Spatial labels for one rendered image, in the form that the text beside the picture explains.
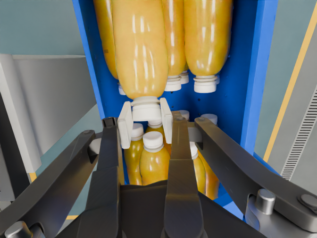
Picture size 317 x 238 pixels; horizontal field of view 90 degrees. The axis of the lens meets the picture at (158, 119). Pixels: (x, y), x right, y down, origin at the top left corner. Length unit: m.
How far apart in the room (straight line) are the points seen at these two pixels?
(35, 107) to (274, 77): 1.74
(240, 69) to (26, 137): 0.55
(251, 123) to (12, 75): 0.51
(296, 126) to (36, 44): 2.48
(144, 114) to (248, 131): 0.14
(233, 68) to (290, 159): 2.06
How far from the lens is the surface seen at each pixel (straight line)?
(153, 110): 0.20
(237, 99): 0.38
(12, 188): 0.58
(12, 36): 1.71
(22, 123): 0.54
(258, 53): 0.22
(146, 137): 0.31
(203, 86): 0.29
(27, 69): 0.59
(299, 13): 1.87
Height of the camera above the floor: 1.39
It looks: 68 degrees down
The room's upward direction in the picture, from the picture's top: 169 degrees clockwise
